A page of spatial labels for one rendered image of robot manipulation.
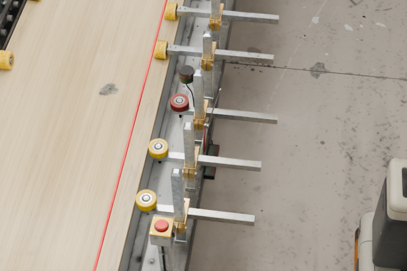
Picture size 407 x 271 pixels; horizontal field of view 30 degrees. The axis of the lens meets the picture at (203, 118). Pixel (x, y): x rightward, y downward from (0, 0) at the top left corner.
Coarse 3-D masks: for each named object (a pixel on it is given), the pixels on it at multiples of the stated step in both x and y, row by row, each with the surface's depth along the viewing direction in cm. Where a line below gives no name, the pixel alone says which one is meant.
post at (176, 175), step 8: (176, 168) 265; (176, 176) 264; (176, 184) 268; (176, 192) 271; (176, 200) 275; (176, 208) 280; (184, 208) 284; (176, 216) 284; (184, 216) 287; (184, 232) 292; (184, 240) 297
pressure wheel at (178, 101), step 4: (172, 96) 320; (176, 96) 320; (180, 96) 320; (184, 96) 320; (172, 100) 318; (176, 100) 319; (180, 100) 318; (184, 100) 319; (188, 100) 318; (172, 104) 317; (176, 104) 317; (180, 104) 317; (184, 104) 317; (188, 104) 319; (172, 108) 319; (176, 108) 317; (180, 108) 317; (184, 108) 318; (180, 112) 319; (180, 116) 326
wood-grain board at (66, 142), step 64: (64, 0) 361; (128, 0) 360; (64, 64) 334; (128, 64) 333; (0, 128) 311; (64, 128) 311; (128, 128) 310; (0, 192) 291; (64, 192) 291; (128, 192) 290; (0, 256) 274; (64, 256) 273
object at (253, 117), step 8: (176, 112) 322; (184, 112) 322; (192, 112) 321; (208, 112) 320; (216, 112) 320; (224, 112) 320; (232, 112) 320; (240, 112) 320; (248, 112) 320; (248, 120) 320; (256, 120) 319; (264, 120) 318; (272, 120) 318
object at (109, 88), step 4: (108, 84) 324; (112, 84) 325; (104, 88) 322; (108, 88) 323; (112, 88) 322; (116, 88) 324; (100, 92) 321; (104, 92) 323; (108, 92) 322; (112, 92) 322; (116, 92) 322
